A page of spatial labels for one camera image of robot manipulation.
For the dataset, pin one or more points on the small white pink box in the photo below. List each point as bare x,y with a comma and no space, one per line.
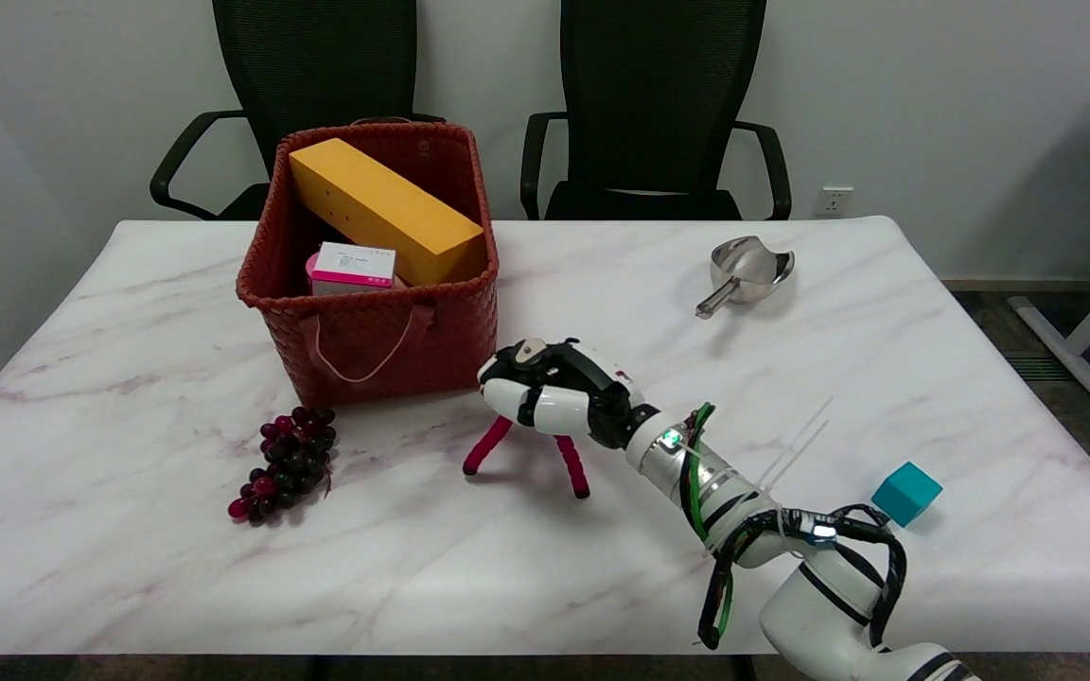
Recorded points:
352,269

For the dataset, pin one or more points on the white desk frame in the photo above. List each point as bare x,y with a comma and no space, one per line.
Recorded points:
1089,340

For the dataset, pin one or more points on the pink flexible tripod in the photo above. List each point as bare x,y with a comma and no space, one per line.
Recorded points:
571,459

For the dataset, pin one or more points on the red woven basket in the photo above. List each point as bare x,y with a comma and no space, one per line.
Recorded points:
370,322

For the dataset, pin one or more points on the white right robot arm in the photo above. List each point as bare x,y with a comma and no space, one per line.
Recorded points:
782,539

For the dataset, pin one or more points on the dark purple grape bunch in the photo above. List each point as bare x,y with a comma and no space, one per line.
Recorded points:
288,463

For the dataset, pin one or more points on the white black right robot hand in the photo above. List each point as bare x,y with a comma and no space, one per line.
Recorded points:
554,392

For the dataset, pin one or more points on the white wall socket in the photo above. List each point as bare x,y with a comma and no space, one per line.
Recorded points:
835,200

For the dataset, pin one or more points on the black mesh office chair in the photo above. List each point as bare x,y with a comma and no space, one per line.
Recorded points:
654,104
308,85

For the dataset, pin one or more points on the teal cube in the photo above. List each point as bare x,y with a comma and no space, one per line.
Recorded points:
905,492

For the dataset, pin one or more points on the long yellow cardboard box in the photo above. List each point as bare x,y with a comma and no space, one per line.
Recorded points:
384,208

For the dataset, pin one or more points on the silver metal scoop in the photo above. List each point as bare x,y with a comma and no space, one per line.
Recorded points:
744,270

